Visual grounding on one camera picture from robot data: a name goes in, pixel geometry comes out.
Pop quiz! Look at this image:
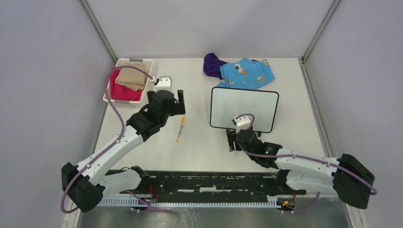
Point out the beige folded cloth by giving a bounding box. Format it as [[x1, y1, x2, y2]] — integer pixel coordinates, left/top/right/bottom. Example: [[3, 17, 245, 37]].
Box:
[[115, 62, 150, 91]]

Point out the white perforated plastic basket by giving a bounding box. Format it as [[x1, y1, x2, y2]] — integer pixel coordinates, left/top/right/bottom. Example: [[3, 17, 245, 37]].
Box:
[[103, 58, 154, 108]]

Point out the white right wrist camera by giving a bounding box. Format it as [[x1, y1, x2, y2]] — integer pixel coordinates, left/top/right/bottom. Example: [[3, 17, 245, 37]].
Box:
[[233, 114, 255, 130]]

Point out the white whiteboard black frame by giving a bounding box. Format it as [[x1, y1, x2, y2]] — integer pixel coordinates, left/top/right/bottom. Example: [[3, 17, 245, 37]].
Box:
[[210, 87, 279, 133]]

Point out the purple cloth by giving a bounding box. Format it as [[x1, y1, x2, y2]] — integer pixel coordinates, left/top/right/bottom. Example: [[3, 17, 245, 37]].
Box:
[[203, 53, 227, 80]]

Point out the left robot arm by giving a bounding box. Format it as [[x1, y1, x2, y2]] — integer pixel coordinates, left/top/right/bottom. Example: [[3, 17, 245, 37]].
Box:
[[60, 90, 185, 214]]

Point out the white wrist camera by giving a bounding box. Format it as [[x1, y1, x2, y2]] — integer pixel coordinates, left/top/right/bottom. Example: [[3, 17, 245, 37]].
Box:
[[153, 76, 173, 92], [233, 114, 255, 130]]

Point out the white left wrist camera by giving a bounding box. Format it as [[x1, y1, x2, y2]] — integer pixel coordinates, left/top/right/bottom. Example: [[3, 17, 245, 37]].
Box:
[[153, 76, 173, 92]]

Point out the blue patterned cloth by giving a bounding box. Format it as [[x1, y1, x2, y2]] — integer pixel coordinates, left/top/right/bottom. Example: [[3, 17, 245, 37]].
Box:
[[217, 58, 275, 90]]

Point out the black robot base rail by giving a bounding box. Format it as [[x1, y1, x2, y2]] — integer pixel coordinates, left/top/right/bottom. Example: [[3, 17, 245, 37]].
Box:
[[119, 171, 306, 209]]

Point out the pink cloth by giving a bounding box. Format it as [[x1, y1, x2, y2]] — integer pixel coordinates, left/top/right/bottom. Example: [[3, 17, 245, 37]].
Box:
[[109, 67, 142, 101]]

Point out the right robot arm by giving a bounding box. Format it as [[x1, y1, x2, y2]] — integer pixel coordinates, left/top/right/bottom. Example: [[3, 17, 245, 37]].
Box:
[[226, 129, 377, 209]]

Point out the white marker pen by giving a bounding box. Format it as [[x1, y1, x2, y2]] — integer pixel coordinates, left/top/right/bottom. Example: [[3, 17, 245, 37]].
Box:
[[176, 116, 186, 143]]

